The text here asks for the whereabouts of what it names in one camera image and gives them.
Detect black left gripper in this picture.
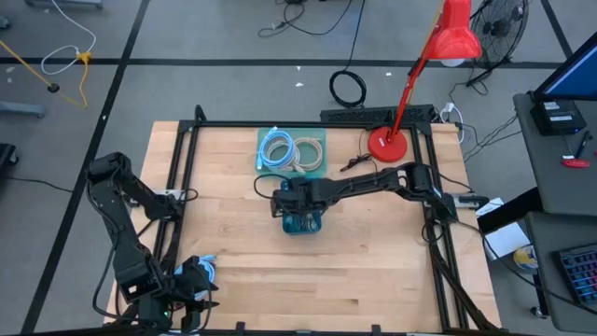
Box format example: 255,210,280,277
139,258,220,328

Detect light blue cable coil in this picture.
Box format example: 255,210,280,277
256,126,297,171
174,253,219,301

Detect dark teal plastic bin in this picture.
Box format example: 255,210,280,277
281,179,324,236

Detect beige cable coil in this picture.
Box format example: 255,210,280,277
268,139,307,175
289,136,325,173

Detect light green plastic tray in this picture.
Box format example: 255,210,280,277
255,126,328,181

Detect red desk lamp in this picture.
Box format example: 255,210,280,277
367,0,483,164

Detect white power adapter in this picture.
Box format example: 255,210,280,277
437,101,466,145

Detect white paper sheet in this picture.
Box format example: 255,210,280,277
482,196,534,262

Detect black floor object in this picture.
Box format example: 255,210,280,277
0,142,20,170

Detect yellow blue round object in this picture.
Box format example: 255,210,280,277
512,244,540,273

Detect grey desk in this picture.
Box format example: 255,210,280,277
512,91,597,336

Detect black floor fan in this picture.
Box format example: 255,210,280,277
467,0,532,89

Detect small black computer box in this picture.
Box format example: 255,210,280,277
529,97,588,137

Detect black pen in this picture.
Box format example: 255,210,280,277
573,130,593,160

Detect backlit keyboard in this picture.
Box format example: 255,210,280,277
553,242,597,308

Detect black computer monitor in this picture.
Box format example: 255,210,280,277
531,30,597,104

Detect black right camera cable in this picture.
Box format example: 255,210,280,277
253,173,293,203

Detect black lamp cord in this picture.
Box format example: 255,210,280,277
339,129,380,173

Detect black aluminium table frame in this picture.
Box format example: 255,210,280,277
158,105,503,336

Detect black coiled floor cable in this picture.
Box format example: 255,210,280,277
328,0,369,110

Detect black floor cable bundle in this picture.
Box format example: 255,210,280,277
258,0,355,38

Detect yellow floor cable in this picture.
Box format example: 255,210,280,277
0,39,93,110

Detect white floor cable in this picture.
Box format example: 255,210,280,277
40,0,98,76

